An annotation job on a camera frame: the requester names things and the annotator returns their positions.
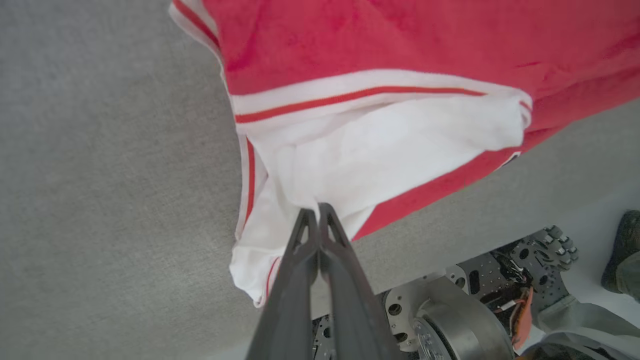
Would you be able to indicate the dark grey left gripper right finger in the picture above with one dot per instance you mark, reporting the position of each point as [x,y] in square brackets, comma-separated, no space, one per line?
[350,300]

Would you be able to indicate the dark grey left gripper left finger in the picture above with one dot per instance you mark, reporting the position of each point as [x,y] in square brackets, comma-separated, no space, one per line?
[290,300]

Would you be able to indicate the red and white basketball jersey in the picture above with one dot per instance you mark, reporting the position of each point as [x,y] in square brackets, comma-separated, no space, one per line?
[400,45]

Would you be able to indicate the metal wheeled robot base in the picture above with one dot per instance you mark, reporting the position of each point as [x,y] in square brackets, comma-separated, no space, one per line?
[450,320]

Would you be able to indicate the grey fabric sofa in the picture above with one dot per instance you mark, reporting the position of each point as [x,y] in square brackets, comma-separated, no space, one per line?
[100,200]

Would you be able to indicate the light grey fabric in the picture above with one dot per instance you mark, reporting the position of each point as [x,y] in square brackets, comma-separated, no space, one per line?
[590,325]

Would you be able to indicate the dark green shoe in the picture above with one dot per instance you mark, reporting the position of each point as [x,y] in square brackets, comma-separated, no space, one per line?
[622,240]

